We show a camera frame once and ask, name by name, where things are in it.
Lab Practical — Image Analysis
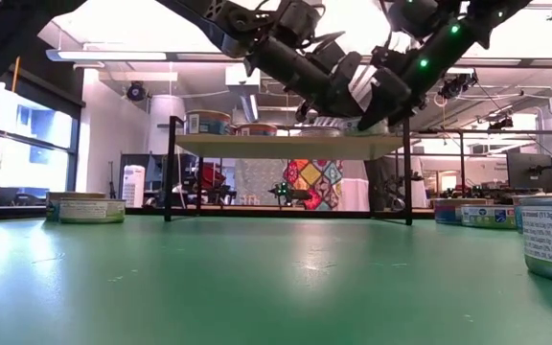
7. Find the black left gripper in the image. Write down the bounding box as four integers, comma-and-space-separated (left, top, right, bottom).
299, 40, 371, 119

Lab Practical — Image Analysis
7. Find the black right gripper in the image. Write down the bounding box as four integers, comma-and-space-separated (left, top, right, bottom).
357, 45, 445, 131

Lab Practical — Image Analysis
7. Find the wooden shelf with black legs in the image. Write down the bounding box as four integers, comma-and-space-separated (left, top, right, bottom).
163, 115, 414, 227

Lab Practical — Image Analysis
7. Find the colourful patterned quilt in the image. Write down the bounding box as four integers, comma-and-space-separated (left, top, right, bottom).
283, 159, 344, 212

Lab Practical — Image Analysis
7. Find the small robot with green light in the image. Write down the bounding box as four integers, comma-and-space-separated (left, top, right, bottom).
268, 181, 313, 203

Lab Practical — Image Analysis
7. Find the black desktop screen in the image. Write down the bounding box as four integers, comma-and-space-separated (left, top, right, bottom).
505, 151, 552, 193

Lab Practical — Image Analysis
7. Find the green table mat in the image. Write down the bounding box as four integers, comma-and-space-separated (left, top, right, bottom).
0, 215, 552, 345

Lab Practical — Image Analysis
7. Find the white air purifier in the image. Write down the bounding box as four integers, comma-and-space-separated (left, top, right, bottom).
121, 165, 147, 208

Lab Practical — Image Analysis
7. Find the long ceiling light strip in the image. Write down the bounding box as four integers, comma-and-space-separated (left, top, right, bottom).
45, 48, 170, 63

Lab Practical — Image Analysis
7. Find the black wall speaker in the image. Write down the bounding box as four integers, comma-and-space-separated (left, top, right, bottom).
126, 81, 148, 103

